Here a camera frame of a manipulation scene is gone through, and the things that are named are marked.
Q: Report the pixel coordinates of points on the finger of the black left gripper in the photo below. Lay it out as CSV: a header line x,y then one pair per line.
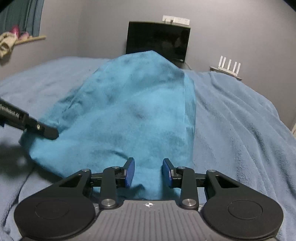
x,y
20,119

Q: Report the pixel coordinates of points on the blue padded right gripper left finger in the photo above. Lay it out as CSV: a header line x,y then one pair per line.
x,y
113,178

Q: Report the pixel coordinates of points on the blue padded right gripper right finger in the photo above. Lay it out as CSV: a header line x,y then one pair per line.
x,y
183,178

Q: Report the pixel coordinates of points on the turquoise garment with black drawstring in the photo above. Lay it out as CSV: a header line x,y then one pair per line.
x,y
138,105

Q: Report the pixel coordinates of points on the light blue fleece blanket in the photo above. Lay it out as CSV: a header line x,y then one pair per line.
x,y
238,132

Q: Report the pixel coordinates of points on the beige crumpled cloth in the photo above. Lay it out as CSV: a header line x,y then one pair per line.
x,y
7,41

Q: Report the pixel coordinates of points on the wooden window sill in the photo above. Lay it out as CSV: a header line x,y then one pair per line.
x,y
29,39

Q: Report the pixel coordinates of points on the pink items on sill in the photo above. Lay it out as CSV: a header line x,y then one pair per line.
x,y
21,35

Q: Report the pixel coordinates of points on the teal window curtain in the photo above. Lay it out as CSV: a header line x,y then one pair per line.
x,y
24,14

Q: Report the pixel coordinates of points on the white wifi router with antennas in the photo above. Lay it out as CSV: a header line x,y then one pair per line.
x,y
228,67

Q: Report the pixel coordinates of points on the black flat screen television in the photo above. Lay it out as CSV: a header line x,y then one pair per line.
x,y
168,40

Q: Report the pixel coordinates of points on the white box above television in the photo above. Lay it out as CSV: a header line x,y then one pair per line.
x,y
176,20

